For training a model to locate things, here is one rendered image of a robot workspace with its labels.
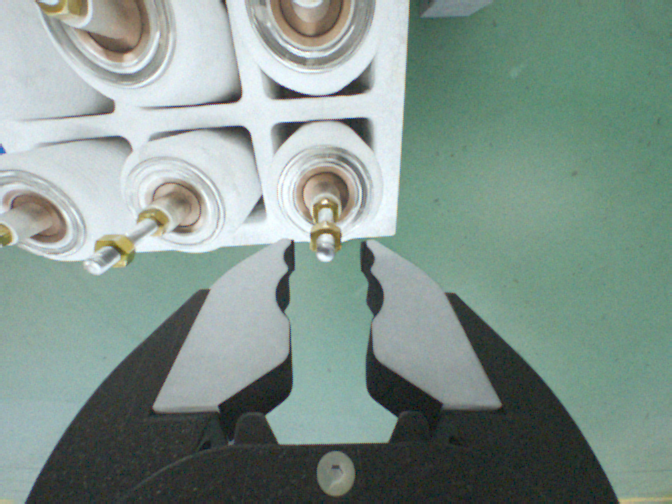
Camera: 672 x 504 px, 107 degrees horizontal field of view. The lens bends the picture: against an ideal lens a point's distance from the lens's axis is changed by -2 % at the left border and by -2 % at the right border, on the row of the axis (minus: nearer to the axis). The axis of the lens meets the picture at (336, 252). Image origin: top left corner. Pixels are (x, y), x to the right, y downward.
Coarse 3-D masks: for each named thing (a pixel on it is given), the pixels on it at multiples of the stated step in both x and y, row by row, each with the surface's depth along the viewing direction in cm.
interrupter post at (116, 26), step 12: (84, 0) 12; (96, 0) 13; (108, 0) 13; (120, 0) 14; (84, 12) 12; (96, 12) 13; (108, 12) 13; (120, 12) 14; (72, 24) 13; (84, 24) 13; (96, 24) 13; (108, 24) 14; (120, 24) 14; (108, 36) 15; (120, 36) 15
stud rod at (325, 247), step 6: (324, 210) 17; (330, 210) 17; (318, 216) 17; (324, 216) 16; (330, 216) 16; (318, 222) 16; (324, 234) 14; (318, 240) 13; (324, 240) 13; (330, 240) 13; (318, 246) 13; (324, 246) 13; (330, 246) 13; (318, 252) 13; (324, 252) 13; (330, 252) 13; (318, 258) 13; (324, 258) 13; (330, 258) 13
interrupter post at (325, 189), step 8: (320, 184) 20; (328, 184) 20; (312, 192) 20; (320, 192) 18; (328, 192) 18; (336, 192) 19; (312, 200) 18; (336, 200) 18; (312, 208) 18; (312, 216) 18
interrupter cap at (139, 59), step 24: (144, 0) 14; (168, 0) 14; (48, 24) 14; (144, 24) 15; (168, 24) 15; (72, 48) 15; (96, 48) 15; (120, 48) 15; (144, 48) 15; (168, 48) 15; (96, 72) 16; (120, 72) 16; (144, 72) 16
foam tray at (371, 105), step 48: (240, 48) 21; (384, 48) 22; (288, 96) 33; (336, 96) 33; (384, 96) 23; (48, 144) 26; (384, 144) 26; (384, 192) 28; (144, 240) 30; (240, 240) 30
